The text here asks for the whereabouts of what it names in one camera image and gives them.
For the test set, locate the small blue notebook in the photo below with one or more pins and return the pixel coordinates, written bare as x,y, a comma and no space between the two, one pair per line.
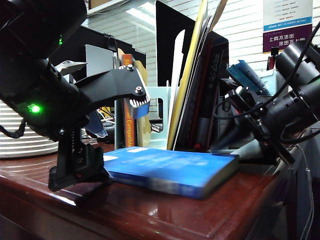
246,75

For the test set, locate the black monitor clip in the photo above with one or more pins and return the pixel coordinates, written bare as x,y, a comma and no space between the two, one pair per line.
111,41

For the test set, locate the white and purple poster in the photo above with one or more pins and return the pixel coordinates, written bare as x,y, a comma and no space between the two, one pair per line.
287,12

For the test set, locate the black computer monitor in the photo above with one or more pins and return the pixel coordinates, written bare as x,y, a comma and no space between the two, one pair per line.
100,37

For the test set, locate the black book Chinese title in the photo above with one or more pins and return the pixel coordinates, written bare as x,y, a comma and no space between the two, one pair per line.
215,70

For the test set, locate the yellow paperback book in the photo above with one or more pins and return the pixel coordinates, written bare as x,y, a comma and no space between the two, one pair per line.
143,132

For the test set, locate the grey spined book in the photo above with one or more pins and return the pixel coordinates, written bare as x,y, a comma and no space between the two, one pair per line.
202,132

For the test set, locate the tan paper folder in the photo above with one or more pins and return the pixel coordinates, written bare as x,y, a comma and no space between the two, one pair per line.
218,10

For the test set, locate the silver monitor stand plate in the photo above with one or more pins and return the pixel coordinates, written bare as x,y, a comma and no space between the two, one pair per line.
97,57

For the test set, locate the thin red book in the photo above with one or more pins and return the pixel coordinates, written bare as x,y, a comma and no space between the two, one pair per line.
201,100

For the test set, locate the grey blue cabinet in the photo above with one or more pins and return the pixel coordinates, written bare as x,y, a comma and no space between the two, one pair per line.
301,200

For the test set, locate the black and red marker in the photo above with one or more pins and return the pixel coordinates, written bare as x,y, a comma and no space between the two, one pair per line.
272,53

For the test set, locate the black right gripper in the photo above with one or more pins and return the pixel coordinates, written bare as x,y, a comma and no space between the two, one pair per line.
260,120

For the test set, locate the white paper sheet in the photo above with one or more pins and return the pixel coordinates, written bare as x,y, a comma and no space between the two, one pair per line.
177,62

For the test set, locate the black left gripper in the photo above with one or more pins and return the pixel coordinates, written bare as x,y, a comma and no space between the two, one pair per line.
72,140

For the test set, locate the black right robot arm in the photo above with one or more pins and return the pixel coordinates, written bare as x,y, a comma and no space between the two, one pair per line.
297,100

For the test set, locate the white ribbed thermos jug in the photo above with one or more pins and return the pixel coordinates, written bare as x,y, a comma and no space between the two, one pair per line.
25,147

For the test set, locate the orange Human Compatible book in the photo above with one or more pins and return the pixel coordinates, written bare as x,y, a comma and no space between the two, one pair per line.
128,130

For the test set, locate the grey model airplane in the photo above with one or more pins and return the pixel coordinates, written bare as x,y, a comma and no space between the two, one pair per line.
72,65

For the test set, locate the black upright panel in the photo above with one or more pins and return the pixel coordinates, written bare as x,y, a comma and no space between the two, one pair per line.
171,30

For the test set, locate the leaning folders and books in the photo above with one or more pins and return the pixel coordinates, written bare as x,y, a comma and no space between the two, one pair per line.
186,82

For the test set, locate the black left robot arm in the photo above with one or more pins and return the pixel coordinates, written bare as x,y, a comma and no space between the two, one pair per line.
30,50

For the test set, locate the light blue desk bookshelf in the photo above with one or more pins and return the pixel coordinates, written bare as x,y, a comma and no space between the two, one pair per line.
156,92

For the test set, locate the blue paperback book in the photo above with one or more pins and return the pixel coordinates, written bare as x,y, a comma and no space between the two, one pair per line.
175,170

